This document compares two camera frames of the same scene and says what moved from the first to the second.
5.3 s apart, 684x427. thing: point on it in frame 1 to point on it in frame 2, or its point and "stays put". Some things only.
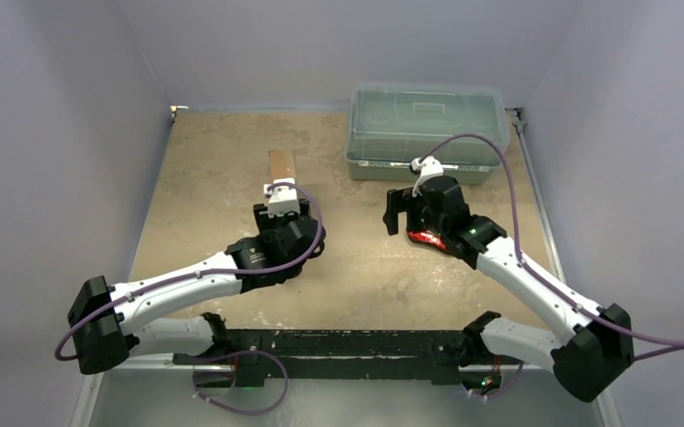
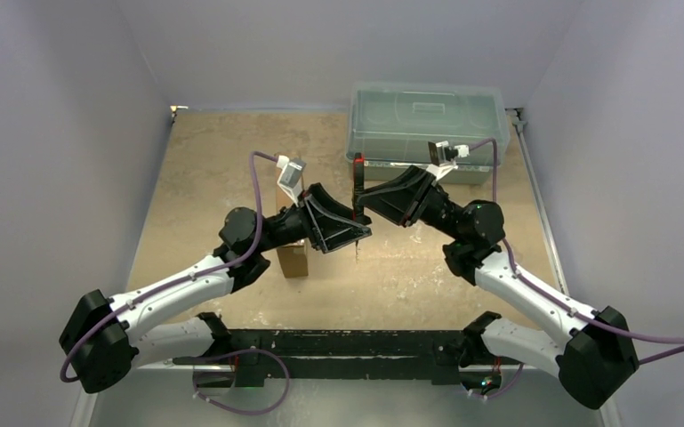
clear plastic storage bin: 392,124 stays put
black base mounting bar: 258,355 stays put
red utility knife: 429,237 to 358,208
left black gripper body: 275,225 stays put
